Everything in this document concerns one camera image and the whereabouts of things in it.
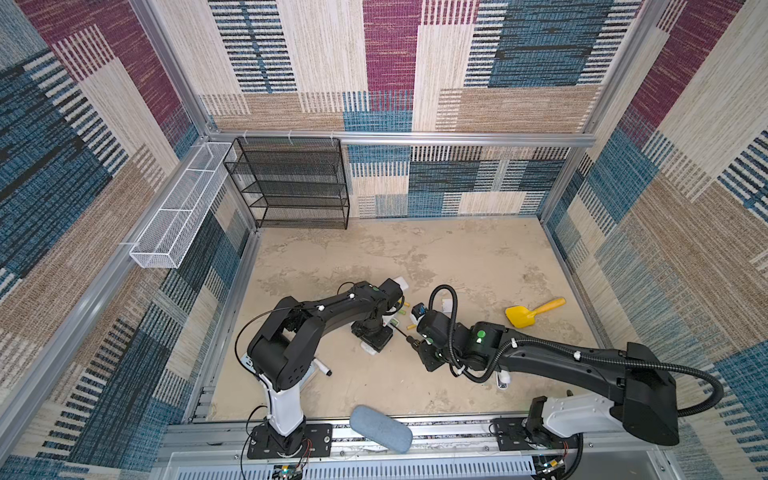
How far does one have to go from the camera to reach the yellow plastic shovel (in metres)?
0.94

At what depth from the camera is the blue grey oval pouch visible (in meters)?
0.73

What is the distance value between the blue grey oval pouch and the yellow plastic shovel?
0.45 m
